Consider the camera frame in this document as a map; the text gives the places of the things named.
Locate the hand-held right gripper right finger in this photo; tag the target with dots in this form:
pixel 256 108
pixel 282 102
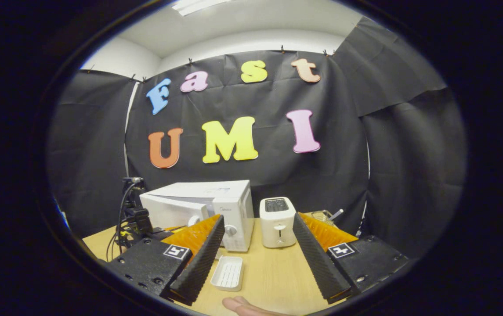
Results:
pixel 319 267

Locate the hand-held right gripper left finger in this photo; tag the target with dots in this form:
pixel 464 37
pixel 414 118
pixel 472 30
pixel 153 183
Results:
pixel 200 267

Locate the white microwave oven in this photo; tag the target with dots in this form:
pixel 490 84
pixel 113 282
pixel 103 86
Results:
pixel 233 202

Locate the white rectangular dish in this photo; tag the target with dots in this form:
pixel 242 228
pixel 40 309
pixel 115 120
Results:
pixel 228 274

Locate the metal mesh utensil holder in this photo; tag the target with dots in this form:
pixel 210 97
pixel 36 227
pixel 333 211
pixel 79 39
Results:
pixel 320 216

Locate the white toaster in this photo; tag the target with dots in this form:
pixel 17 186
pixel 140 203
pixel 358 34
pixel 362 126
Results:
pixel 277 224

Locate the black backdrop cloth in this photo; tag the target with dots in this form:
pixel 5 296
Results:
pixel 321 175

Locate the large ceiling light panel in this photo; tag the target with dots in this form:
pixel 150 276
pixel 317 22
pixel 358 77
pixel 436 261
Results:
pixel 198 5

